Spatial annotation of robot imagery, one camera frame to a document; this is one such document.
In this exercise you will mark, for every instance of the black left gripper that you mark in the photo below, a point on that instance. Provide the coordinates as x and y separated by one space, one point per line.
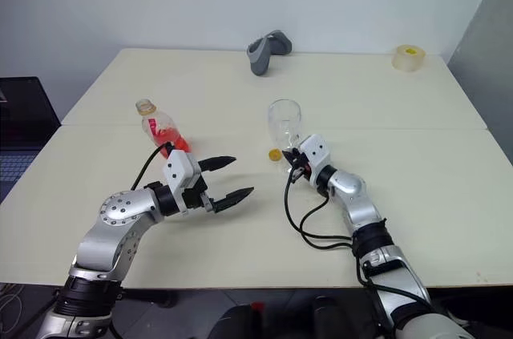
196 196

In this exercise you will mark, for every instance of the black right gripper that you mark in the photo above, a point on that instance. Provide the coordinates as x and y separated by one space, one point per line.
302 166

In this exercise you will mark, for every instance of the yellow bottle cap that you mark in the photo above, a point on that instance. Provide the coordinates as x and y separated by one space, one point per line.
275 154

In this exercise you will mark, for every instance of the bottle with red liquid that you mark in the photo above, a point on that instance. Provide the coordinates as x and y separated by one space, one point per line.
160 130

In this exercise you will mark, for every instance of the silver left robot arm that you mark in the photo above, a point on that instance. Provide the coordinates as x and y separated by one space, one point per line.
116 219

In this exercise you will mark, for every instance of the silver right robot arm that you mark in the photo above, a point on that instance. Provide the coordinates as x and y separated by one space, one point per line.
360 211

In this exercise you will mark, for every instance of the grey plastic handheld device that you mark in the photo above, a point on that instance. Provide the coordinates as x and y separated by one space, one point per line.
262 56

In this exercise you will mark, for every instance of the dark rounded shape with red spot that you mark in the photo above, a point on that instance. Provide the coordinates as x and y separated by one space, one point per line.
236 321

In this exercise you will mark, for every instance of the translucent tape roll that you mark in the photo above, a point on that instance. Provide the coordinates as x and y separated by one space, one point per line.
409 59

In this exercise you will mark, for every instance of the black laptop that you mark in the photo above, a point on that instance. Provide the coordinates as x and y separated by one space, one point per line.
22 118

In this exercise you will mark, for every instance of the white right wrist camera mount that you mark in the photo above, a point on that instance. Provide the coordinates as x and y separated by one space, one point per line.
316 152

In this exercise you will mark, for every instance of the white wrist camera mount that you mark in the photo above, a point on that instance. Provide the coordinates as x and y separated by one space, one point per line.
178 168
316 152

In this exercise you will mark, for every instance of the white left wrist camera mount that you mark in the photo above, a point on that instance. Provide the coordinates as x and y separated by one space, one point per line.
178 168

